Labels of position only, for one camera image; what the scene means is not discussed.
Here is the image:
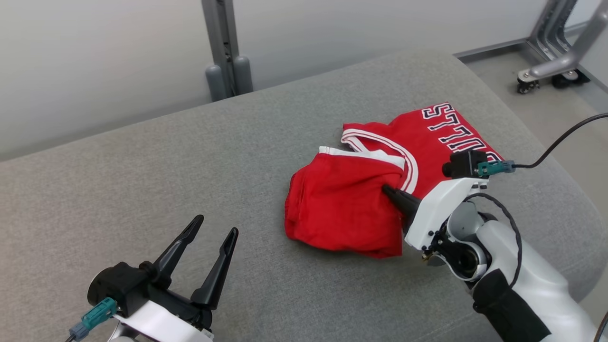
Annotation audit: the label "black right camera cable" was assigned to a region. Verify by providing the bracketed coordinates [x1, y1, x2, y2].
[513, 113, 608, 170]

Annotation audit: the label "grey metal partition leg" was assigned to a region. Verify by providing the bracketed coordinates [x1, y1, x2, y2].
[517, 0, 608, 84]

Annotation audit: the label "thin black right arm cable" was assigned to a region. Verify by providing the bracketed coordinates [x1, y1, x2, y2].
[468, 192, 523, 288]

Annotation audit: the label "red shorts with white band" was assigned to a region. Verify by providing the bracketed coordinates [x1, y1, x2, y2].
[284, 146, 410, 259]

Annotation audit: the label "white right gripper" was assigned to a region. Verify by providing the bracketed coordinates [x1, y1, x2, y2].
[382, 177, 490, 252]

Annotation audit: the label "teal camera connector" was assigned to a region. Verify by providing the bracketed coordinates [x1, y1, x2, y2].
[69, 297, 118, 339]
[477, 160, 516, 177]

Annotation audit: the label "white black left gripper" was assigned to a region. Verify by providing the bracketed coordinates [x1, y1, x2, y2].
[114, 215, 239, 342]

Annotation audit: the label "teal right camera connector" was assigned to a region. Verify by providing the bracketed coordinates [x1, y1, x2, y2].
[477, 160, 516, 177]

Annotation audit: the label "grey metal partition post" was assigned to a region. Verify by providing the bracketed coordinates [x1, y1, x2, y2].
[201, 0, 254, 102]

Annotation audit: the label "red Bulls basketball jersey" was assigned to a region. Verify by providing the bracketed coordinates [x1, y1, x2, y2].
[341, 101, 505, 200]

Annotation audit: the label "teal left camera connector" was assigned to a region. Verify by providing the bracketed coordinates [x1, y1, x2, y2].
[69, 297, 118, 339]

